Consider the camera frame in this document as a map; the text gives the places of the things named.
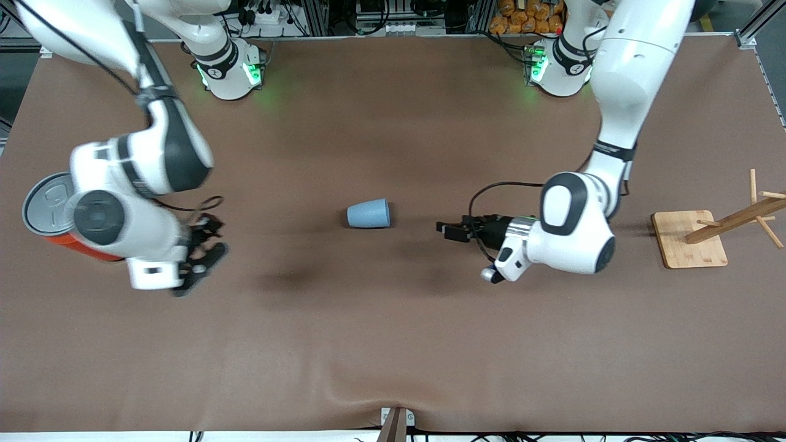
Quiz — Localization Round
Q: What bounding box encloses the bag of orange items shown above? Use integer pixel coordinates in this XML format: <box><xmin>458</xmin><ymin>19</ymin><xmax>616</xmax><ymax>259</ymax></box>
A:
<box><xmin>489</xmin><ymin>0</ymin><xmax>567</xmax><ymax>35</ymax></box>

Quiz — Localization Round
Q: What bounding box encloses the metal table clamp bracket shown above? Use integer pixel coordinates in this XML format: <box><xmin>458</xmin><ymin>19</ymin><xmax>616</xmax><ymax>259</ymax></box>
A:
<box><xmin>376</xmin><ymin>406</ymin><xmax>416</xmax><ymax>442</ymax></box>

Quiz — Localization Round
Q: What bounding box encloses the white connector strip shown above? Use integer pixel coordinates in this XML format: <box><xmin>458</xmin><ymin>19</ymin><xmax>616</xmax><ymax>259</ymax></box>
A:
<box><xmin>356</xmin><ymin>21</ymin><xmax>446</xmax><ymax>36</ymax></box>

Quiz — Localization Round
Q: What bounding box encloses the white power strip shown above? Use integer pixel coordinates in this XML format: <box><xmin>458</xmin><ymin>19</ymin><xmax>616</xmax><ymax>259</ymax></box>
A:
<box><xmin>243</xmin><ymin>0</ymin><xmax>292</xmax><ymax>26</ymax></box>

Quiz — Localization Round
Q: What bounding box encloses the wooden cup rack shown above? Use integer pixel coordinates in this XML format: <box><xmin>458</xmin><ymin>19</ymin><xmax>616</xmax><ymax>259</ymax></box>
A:
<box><xmin>652</xmin><ymin>169</ymin><xmax>786</xmax><ymax>269</ymax></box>

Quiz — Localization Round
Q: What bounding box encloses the orange can with silver lid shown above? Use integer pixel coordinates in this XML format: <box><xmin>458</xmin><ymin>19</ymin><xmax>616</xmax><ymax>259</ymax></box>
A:
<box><xmin>22</xmin><ymin>172</ymin><xmax>126</xmax><ymax>263</ymax></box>

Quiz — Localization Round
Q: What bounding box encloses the brown table mat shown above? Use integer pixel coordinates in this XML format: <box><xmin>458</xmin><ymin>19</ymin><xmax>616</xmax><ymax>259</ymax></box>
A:
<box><xmin>0</xmin><ymin>34</ymin><xmax>786</xmax><ymax>434</ymax></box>

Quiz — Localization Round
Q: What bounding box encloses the light blue cup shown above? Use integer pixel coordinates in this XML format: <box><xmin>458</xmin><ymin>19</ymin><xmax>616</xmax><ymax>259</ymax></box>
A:
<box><xmin>347</xmin><ymin>198</ymin><xmax>391</xmax><ymax>230</ymax></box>

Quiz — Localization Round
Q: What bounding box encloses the aluminium frame profile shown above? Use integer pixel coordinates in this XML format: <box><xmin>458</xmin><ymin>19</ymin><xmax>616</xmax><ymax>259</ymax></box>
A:
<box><xmin>734</xmin><ymin>0</ymin><xmax>786</xmax><ymax>51</ymax></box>

